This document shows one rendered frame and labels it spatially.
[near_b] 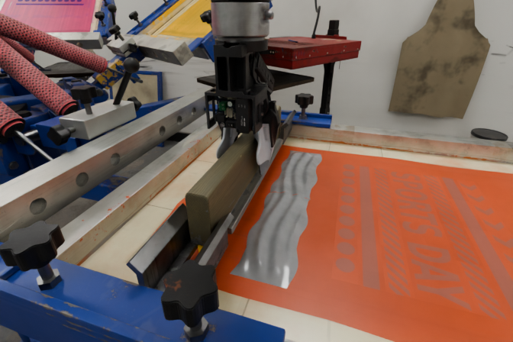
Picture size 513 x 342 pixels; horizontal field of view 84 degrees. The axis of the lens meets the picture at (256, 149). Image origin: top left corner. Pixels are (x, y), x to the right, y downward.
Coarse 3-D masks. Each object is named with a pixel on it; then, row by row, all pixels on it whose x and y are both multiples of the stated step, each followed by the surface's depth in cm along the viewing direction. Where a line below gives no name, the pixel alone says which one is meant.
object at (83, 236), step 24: (192, 144) 60; (360, 144) 67; (384, 144) 65; (408, 144) 64; (432, 144) 62; (456, 144) 61; (480, 144) 60; (504, 144) 60; (144, 168) 50; (168, 168) 51; (120, 192) 44; (144, 192) 46; (96, 216) 38; (120, 216) 41; (72, 240) 34; (96, 240) 37
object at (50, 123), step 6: (48, 120) 58; (54, 120) 58; (36, 126) 56; (42, 126) 56; (48, 126) 55; (120, 126) 55; (42, 132) 57; (108, 132) 52; (42, 138) 57; (48, 138) 57; (78, 138) 54; (96, 138) 53; (48, 144) 58; (54, 144) 57
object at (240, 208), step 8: (280, 144) 59; (272, 160) 53; (256, 176) 47; (256, 184) 45; (248, 192) 43; (240, 200) 41; (248, 200) 41; (240, 208) 39; (240, 216) 38; (232, 224) 36; (232, 232) 36
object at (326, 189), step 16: (336, 160) 60; (352, 160) 60; (368, 160) 60; (384, 160) 60; (400, 160) 60; (272, 176) 55; (320, 176) 55; (336, 176) 55; (448, 176) 55; (464, 176) 55; (480, 176) 55; (496, 176) 55; (512, 176) 55; (320, 192) 50; (336, 192) 50; (496, 192) 50; (512, 192) 50; (496, 208) 46; (512, 208) 46; (512, 224) 42
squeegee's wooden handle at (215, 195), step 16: (240, 144) 43; (256, 144) 46; (224, 160) 38; (240, 160) 39; (208, 176) 34; (224, 176) 35; (240, 176) 40; (192, 192) 31; (208, 192) 31; (224, 192) 35; (240, 192) 41; (192, 208) 32; (208, 208) 31; (224, 208) 36; (192, 224) 33; (208, 224) 32; (192, 240) 34
